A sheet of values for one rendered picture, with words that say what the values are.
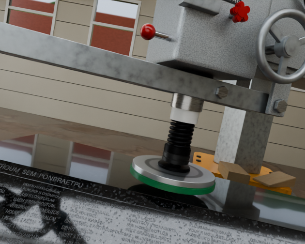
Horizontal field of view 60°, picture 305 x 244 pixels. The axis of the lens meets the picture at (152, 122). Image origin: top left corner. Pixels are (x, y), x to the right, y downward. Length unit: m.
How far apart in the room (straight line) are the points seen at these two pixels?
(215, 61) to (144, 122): 6.31
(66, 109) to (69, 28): 2.06
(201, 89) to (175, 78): 0.07
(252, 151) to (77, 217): 1.11
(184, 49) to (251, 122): 1.00
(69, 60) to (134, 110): 6.34
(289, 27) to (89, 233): 0.63
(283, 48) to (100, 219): 0.52
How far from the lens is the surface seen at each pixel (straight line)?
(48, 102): 7.50
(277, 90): 0.70
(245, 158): 1.51
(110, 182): 0.67
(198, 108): 0.64
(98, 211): 0.63
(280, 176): 1.51
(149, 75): 0.57
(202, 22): 0.57
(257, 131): 1.52
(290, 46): 0.61
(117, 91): 6.92
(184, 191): 0.59
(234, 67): 0.60
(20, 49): 0.55
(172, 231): 0.61
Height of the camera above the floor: 1.10
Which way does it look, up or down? 6 degrees down
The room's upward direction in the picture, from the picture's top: 11 degrees clockwise
